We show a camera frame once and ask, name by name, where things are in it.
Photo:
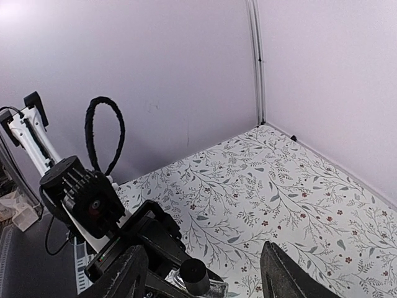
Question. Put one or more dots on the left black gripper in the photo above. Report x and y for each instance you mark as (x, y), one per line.
(158, 233)

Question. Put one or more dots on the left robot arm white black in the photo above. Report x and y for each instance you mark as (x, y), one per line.
(27, 128)

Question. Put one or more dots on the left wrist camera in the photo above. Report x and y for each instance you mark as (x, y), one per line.
(93, 206)

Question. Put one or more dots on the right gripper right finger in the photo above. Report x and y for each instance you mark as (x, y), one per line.
(282, 277)

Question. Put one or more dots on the left aluminium frame post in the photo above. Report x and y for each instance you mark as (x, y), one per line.
(256, 39)

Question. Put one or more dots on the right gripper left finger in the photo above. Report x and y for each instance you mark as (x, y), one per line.
(125, 278)

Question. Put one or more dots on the white cardboard box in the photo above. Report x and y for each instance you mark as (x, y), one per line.
(25, 218)

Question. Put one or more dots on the front aluminium rail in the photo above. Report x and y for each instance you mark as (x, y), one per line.
(81, 259)

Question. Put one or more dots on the floral patterned table mat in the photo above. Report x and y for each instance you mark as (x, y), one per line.
(262, 186)

